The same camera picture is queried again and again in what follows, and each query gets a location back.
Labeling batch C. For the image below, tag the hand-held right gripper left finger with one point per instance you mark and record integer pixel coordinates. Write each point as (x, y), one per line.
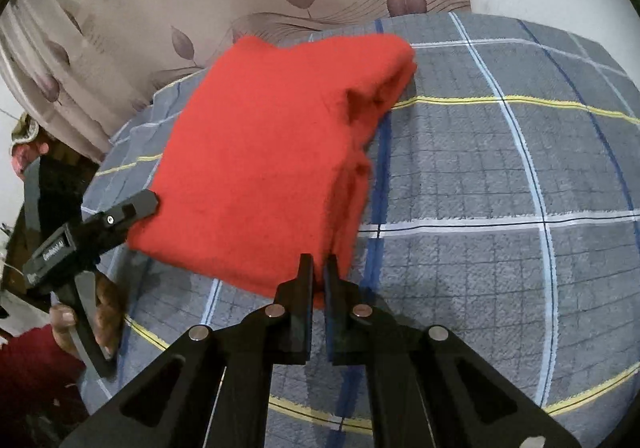
(305, 298)

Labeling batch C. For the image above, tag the red knit sweater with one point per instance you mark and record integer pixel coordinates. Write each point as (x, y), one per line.
(250, 153)

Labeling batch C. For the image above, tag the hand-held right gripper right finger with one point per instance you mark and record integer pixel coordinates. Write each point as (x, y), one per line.
(331, 298)

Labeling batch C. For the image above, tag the person's left forearm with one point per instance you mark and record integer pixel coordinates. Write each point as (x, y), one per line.
(30, 368)

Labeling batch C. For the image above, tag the person's left hand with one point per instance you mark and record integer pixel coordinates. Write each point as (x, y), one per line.
(107, 308)

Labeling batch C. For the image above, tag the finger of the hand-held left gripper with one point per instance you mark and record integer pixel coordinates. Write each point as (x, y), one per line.
(127, 213)

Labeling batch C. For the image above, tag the grey plaid blanket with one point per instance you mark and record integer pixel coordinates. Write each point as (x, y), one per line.
(475, 168)

